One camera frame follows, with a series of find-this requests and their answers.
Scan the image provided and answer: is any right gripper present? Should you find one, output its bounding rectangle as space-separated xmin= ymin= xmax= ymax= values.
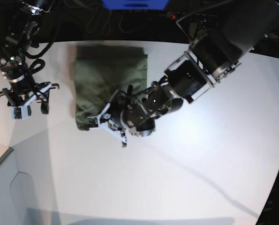
xmin=0 ymin=75 xmax=60 ymax=115

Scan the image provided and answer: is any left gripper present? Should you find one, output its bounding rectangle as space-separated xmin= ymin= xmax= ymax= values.
xmin=87 ymin=85 xmax=155 ymax=147

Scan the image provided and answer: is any green t-shirt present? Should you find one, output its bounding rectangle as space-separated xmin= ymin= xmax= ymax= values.
xmin=73 ymin=45 xmax=148 ymax=131

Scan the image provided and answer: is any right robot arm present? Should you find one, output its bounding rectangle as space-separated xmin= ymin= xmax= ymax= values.
xmin=0 ymin=0 xmax=59 ymax=120

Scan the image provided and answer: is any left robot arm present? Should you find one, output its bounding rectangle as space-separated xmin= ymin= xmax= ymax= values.
xmin=87 ymin=0 xmax=279 ymax=147

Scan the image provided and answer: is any blue box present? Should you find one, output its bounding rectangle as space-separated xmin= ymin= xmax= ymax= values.
xmin=102 ymin=0 xmax=169 ymax=10

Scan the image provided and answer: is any black power strip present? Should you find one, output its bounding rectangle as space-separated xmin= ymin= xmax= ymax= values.
xmin=164 ymin=12 xmax=218 ymax=23

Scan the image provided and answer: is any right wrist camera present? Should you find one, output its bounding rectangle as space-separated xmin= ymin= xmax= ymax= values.
xmin=11 ymin=105 xmax=31 ymax=120

